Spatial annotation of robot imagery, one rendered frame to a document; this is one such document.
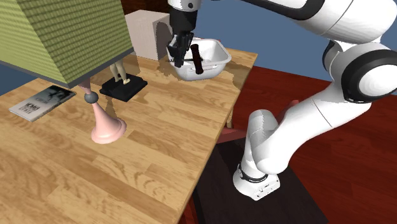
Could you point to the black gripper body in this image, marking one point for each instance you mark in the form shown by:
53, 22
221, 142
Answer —
183, 21

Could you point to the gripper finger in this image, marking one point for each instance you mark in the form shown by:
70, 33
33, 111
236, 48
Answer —
178, 49
189, 39

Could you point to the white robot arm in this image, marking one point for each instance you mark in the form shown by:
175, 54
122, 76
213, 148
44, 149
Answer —
313, 124

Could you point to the white square bowl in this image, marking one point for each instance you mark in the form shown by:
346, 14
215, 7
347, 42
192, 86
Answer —
214, 59

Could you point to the beige box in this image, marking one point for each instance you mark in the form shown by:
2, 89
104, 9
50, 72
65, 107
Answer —
144, 34

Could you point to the beige figure on black base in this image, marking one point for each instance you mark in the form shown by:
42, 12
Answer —
124, 88

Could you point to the wooden table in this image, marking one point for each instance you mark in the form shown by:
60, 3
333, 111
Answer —
161, 136

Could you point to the green shade pink table lamp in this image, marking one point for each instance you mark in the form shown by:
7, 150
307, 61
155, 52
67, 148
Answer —
68, 37

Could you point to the grey book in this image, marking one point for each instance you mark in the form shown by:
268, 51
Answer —
42, 104

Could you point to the dark robot stand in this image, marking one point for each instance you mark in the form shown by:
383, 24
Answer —
273, 211

